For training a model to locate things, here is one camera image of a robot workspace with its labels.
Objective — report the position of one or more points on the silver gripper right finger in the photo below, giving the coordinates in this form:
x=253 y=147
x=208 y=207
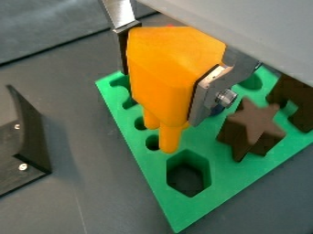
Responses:
x=212 y=92

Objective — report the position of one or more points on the brown two-legged block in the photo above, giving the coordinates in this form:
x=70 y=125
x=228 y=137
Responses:
x=293 y=90

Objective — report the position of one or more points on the green shape-sorter board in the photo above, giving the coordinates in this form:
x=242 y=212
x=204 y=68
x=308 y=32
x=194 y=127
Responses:
x=198 y=177

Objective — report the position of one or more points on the brown star-shaped block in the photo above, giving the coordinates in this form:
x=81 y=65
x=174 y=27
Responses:
x=249 y=129

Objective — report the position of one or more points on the black curved holder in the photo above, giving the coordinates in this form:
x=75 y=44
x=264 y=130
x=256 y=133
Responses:
x=24 y=157

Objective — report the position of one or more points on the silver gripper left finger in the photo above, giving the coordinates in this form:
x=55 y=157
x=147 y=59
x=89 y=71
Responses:
x=121 y=16

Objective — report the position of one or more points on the orange three-prong block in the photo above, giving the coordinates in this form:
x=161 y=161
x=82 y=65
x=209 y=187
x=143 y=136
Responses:
x=168 y=58

